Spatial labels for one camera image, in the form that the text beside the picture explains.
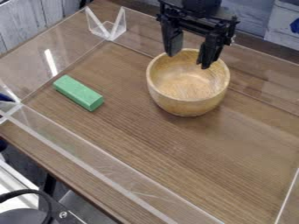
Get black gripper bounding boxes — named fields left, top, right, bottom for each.
left=156, top=0, right=239, bottom=69

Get green rectangular block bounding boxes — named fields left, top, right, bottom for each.
left=52, top=75, right=104, bottom=111

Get brown wooden bowl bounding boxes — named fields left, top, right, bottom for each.
left=146, top=48, right=231, bottom=116

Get white box with blue mark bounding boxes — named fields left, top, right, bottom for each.
left=264, top=0, right=299, bottom=51

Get black table leg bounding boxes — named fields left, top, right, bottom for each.
left=41, top=174, right=57, bottom=196

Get clear acrylic corner bracket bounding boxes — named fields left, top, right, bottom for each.
left=84, top=7, right=127, bottom=41

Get clear acrylic tray enclosure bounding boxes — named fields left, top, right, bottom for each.
left=0, top=1, right=299, bottom=224

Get grey metal base plate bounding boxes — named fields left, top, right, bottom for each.
left=51, top=191, right=119, bottom=224

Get black cable loop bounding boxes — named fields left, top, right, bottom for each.
left=0, top=188, right=53, bottom=224

